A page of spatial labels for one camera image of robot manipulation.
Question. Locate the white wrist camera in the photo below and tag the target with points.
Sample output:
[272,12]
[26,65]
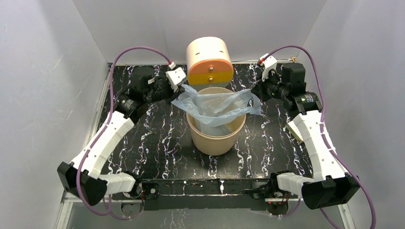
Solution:
[176,78]
[267,63]

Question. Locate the round cream drawer cabinet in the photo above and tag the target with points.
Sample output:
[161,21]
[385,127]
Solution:
[208,63]

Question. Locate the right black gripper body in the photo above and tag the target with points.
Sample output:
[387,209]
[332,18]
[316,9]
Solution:
[272,88]

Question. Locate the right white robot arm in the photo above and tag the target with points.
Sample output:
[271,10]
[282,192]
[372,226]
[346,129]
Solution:
[331,183]

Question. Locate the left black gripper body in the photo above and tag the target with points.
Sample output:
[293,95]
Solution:
[160,92]

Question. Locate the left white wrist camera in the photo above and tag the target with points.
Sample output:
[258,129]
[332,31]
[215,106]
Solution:
[176,78]

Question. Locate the small cream cardboard box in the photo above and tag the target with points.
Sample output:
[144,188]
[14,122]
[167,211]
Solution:
[293,129]

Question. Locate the beige round trash bin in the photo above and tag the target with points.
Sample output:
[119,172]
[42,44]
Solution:
[212,145]

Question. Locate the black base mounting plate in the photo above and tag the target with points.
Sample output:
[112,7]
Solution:
[253,194]

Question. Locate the light blue plastic bag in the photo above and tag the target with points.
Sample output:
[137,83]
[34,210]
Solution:
[214,112]

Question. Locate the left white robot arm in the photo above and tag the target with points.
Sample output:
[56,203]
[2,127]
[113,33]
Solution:
[82,176]

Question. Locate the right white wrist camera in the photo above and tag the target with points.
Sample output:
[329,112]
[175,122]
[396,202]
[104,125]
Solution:
[267,63]

